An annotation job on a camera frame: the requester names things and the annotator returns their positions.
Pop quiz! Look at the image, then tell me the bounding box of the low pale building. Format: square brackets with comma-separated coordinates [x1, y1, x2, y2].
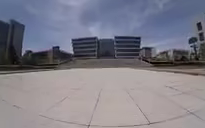
[156, 48, 191, 62]

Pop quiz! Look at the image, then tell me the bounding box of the low dark building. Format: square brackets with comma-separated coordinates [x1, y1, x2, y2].
[22, 45, 74, 66]

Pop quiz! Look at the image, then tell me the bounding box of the tall dark grey building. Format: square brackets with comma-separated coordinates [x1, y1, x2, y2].
[0, 16, 26, 66]

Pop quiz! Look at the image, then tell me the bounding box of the small white building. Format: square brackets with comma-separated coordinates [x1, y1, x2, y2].
[139, 46, 157, 60]

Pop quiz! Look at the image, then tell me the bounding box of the pale concrete slab plaza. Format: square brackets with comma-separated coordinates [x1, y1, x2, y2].
[0, 67, 205, 128]

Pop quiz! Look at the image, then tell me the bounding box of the grey building with banded windows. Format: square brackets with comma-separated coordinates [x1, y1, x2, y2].
[71, 35, 142, 60]

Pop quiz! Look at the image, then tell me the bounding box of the wide grey stone stairway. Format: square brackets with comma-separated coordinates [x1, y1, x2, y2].
[58, 58, 153, 70]

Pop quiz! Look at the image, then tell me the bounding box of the dark raised border strip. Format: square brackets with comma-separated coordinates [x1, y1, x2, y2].
[0, 59, 74, 76]
[141, 57, 205, 78]

